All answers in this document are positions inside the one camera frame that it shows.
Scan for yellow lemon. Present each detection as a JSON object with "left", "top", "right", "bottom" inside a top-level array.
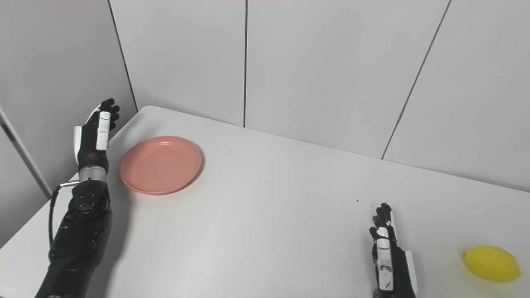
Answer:
[{"left": 462, "top": 245, "right": 522, "bottom": 284}]

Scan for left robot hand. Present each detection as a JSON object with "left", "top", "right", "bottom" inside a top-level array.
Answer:
[{"left": 74, "top": 98, "right": 121, "bottom": 173}]

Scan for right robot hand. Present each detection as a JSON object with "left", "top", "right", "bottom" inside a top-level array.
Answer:
[{"left": 369, "top": 202, "right": 419, "bottom": 298}]

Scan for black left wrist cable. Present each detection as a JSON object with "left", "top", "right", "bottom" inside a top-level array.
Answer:
[{"left": 48, "top": 181, "right": 80, "bottom": 249}]

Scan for pink round plate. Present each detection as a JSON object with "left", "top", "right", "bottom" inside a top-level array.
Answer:
[{"left": 120, "top": 136, "right": 202, "bottom": 195}]

